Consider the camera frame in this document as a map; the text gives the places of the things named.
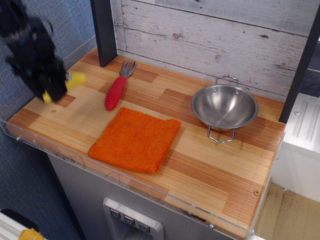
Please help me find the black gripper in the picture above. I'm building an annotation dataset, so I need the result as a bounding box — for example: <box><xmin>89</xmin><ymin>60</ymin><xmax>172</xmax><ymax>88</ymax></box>
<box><xmin>0</xmin><ymin>0</ymin><xmax>67</xmax><ymax>102</ymax></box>

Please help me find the orange folded cloth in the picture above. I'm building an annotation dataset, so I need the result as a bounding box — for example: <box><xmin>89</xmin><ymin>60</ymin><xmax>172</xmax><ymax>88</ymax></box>
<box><xmin>88</xmin><ymin>107</ymin><xmax>181</xmax><ymax>175</ymax></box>

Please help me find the silver dispenser button panel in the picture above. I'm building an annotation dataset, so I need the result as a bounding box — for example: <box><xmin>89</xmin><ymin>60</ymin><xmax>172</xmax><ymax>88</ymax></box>
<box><xmin>102</xmin><ymin>197</ymin><xmax>165</xmax><ymax>240</ymax></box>

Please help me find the clear acrylic edge guard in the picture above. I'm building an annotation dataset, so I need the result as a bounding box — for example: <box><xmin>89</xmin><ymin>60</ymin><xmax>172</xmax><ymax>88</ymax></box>
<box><xmin>4</xmin><ymin>49</ymin><xmax>285</xmax><ymax>240</ymax></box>

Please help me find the red handled toy fork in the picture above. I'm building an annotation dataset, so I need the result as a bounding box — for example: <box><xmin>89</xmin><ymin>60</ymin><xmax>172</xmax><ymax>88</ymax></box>
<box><xmin>105</xmin><ymin>61</ymin><xmax>136</xmax><ymax>111</ymax></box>

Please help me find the dark cabinet post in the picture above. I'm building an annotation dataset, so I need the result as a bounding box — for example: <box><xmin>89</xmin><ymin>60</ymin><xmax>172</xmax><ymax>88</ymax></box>
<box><xmin>90</xmin><ymin>0</ymin><xmax>118</xmax><ymax>67</ymax></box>
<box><xmin>278</xmin><ymin>6</ymin><xmax>320</xmax><ymax>124</ymax></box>

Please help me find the small steel two-handled pan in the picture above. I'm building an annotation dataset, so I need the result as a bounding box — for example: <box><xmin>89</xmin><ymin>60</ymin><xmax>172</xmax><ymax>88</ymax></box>
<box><xmin>191</xmin><ymin>75</ymin><xmax>259</xmax><ymax>144</ymax></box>

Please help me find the white grooved side counter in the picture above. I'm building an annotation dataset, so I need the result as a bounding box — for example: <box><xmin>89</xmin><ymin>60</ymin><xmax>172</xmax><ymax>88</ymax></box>
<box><xmin>284</xmin><ymin>93</ymin><xmax>320</xmax><ymax>153</ymax></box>

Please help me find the dark right cabinet post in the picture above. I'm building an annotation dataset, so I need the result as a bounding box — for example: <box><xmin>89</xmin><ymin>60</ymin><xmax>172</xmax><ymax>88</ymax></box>
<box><xmin>278</xmin><ymin>6</ymin><xmax>320</xmax><ymax>124</ymax></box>

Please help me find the yellow plastic toy banana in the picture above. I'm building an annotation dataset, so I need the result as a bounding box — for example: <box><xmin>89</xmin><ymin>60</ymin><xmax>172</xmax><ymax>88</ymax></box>
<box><xmin>42</xmin><ymin>71</ymin><xmax>87</xmax><ymax>103</ymax></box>

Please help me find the yellow object bottom left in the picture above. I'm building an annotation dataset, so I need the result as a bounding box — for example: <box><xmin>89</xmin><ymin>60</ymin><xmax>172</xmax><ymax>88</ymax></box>
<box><xmin>18</xmin><ymin>228</ymin><xmax>45</xmax><ymax>240</ymax></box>

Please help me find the dark left cabinet post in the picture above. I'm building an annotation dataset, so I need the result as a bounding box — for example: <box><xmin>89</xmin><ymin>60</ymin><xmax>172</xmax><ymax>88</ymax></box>
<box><xmin>90</xmin><ymin>0</ymin><xmax>118</xmax><ymax>67</ymax></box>

